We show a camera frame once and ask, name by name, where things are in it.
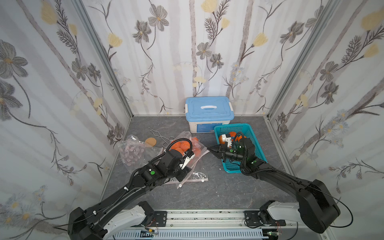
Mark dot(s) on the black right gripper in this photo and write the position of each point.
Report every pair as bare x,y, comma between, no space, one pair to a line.
224,154

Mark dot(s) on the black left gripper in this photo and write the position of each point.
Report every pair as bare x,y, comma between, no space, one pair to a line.
182,173

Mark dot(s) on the clear zip-top bag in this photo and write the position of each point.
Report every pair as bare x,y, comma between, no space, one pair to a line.
194,175
135,153

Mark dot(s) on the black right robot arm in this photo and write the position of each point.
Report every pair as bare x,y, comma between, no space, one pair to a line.
314,205

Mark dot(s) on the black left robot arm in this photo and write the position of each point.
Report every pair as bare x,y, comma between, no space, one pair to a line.
104,219

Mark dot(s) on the teal plastic basket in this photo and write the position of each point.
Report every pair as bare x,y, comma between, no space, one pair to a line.
252,144

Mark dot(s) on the round cork coaster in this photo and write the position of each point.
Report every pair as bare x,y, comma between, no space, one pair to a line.
150,142

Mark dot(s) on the blue lidded storage box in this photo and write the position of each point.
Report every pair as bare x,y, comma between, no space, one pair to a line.
205,113

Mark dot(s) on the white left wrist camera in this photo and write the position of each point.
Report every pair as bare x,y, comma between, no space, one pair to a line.
188,157

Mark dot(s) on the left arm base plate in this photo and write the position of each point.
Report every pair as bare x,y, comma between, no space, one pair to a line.
159,219

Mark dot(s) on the aluminium mounting rail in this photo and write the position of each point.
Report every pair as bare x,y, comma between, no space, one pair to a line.
230,219

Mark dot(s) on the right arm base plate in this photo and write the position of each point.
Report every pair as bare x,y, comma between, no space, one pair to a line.
255,219

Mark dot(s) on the white slotted cable duct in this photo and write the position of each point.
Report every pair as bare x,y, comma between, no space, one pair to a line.
205,234

